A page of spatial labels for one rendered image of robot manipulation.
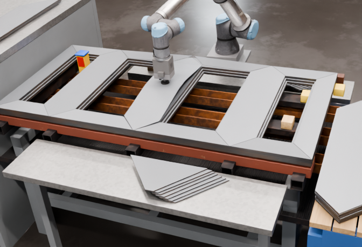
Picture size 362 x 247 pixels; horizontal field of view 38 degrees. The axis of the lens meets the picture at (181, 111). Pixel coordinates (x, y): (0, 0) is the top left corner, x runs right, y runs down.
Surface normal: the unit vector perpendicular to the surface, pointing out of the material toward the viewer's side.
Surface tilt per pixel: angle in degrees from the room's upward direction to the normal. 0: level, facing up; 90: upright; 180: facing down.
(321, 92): 0
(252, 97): 0
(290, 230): 90
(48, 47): 90
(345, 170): 0
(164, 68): 90
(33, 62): 90
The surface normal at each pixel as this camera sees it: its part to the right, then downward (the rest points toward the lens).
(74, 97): -0.07, -0.85
